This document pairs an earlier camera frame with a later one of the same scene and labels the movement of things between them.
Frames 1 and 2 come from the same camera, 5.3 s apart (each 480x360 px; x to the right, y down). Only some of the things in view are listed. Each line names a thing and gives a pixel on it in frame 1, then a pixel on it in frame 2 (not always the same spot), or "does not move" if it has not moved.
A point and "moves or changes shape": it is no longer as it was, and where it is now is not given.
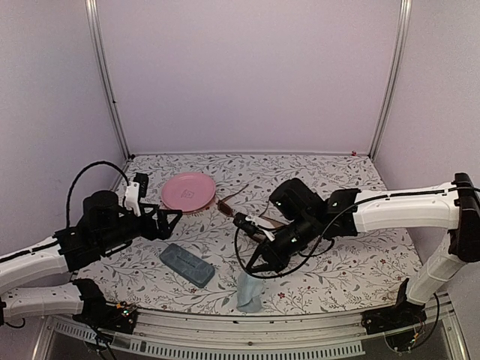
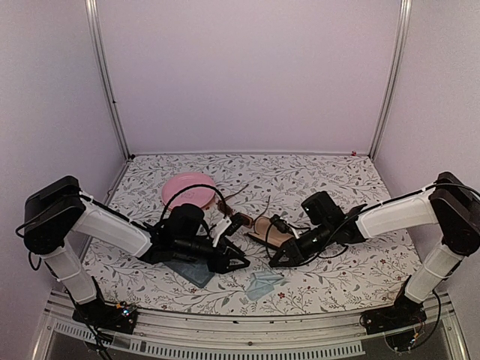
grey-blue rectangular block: x=190 y=266 does not move
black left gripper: x=163 y=230 -> x=222 y=266
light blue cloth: x=249 y=290 moves or changes shape
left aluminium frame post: x=96 y=36 does not move
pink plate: x=187 y=191 does not move
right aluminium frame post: x=403 y=24 does not move
